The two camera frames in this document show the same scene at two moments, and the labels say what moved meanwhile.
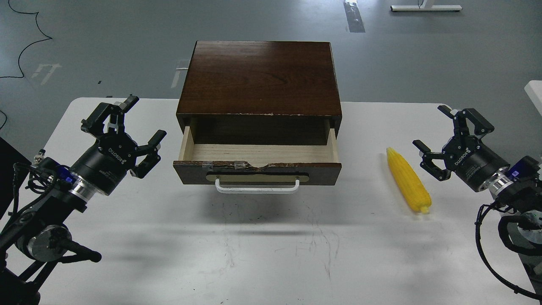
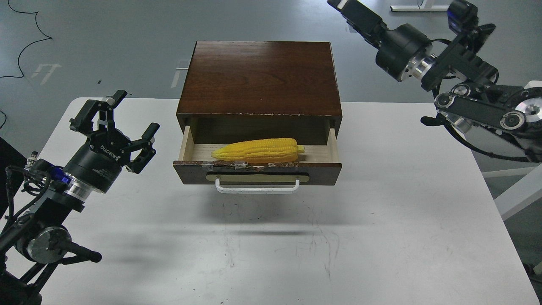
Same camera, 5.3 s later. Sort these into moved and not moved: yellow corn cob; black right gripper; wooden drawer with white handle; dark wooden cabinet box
Moved: yellow corn cob; black right gripper
Not moved: dark wooden cabinet box; wooden drawer with white handle
